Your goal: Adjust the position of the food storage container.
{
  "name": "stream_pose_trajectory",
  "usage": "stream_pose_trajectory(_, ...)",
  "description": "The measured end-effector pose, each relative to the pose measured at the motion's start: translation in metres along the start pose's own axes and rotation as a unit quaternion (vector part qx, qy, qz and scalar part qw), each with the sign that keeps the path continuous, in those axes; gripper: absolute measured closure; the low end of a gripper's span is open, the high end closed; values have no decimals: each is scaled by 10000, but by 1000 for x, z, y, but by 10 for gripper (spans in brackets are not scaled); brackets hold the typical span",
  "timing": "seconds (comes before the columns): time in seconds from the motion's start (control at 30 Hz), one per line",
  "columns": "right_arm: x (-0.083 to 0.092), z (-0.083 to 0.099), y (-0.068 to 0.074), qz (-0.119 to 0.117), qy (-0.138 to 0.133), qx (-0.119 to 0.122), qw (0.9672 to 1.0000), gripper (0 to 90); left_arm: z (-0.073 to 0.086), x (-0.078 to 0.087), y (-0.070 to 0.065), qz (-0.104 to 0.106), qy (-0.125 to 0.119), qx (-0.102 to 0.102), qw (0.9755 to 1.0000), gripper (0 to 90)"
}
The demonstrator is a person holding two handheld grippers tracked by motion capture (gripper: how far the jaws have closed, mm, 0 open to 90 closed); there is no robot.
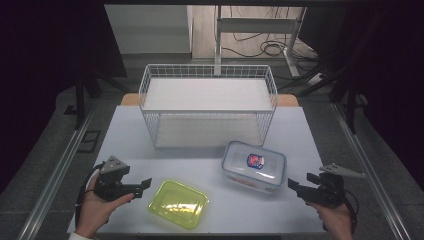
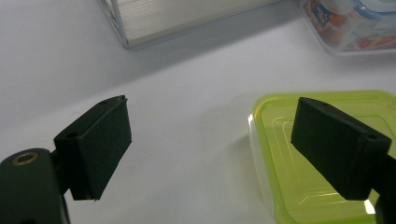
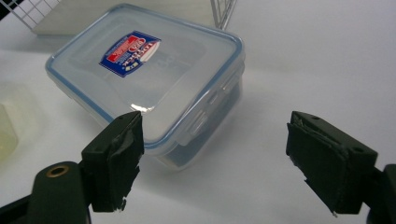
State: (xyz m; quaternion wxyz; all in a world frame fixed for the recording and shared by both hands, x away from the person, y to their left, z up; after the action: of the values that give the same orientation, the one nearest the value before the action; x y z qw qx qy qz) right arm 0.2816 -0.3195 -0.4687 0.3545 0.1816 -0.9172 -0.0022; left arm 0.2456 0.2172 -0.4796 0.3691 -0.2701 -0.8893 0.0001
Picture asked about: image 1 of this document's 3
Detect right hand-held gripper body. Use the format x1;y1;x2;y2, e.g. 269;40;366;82
306;162;366;210

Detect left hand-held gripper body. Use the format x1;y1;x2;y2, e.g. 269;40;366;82
93;155;137;202

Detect yellow-green plastic tray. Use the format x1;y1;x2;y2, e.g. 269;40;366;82
147;179;210;231

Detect clear lidded food container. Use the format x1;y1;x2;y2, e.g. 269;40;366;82
221;140;288;194

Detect white wire shelf rack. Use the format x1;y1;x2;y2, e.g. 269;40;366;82
137;63;279;150

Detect person's right hand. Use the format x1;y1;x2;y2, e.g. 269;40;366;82
306;201;355;240

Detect person's left hand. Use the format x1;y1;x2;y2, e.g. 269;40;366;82
75;172;135;239

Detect black metal stand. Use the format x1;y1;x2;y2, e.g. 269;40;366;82
63;69;131;131
328;66;368;135

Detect white power strip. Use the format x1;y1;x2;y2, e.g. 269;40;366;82
307;73;325;86

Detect white cabinet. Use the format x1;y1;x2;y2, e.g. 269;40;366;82
104;4;194;56

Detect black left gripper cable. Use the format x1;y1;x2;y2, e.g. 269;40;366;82
74;161;106;229

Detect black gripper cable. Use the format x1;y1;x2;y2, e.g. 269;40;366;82
74;161;106;229
342;187;360;232

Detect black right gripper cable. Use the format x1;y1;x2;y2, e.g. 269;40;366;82
342;187;360;232

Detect metal floor rail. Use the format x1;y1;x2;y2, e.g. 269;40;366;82
16;103;98;240
330;101;413;240

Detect black floor cables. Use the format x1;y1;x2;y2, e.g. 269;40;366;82
221;5;321;63

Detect white metal desk frame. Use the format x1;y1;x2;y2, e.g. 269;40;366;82
213;5;308;78

